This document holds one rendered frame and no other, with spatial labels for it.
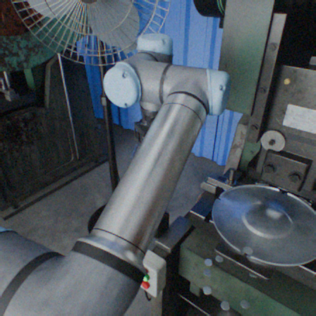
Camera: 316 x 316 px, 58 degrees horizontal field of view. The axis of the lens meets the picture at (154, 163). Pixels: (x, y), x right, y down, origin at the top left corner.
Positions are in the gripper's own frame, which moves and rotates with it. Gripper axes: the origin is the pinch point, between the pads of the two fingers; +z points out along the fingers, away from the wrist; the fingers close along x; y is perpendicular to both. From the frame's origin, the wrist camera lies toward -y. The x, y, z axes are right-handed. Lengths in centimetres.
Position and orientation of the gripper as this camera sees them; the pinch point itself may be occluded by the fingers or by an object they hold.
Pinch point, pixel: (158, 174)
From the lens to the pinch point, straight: 78.3
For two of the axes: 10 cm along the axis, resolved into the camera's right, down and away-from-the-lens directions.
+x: -8.8, 2.9, -3.8
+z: 0.0, 7.9, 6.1
